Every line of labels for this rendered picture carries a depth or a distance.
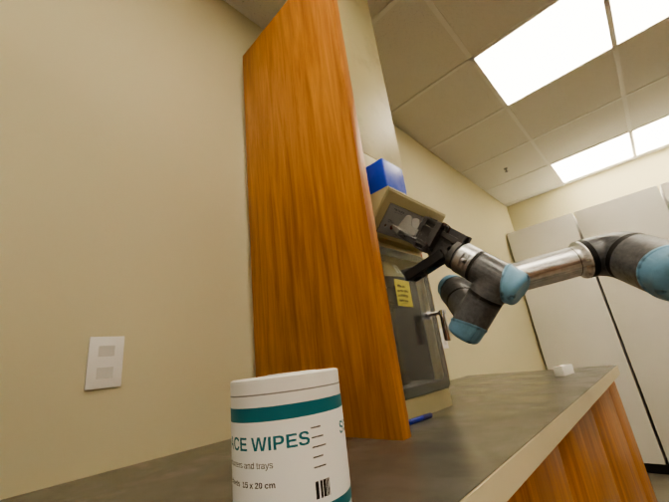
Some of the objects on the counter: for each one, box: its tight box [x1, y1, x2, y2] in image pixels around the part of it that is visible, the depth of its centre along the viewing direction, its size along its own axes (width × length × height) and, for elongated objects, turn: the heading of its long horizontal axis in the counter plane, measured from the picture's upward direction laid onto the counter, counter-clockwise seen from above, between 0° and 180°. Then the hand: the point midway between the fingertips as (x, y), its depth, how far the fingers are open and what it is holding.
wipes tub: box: [230, 368, 352, 502], centre depth 39 cm, size 13×13×15 cm
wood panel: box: [243, 0, 411, 440], centre depth 103 cm, size 49×3×140 cm, turn 26°
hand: (394, 229), depth 93 cm, fingers closed
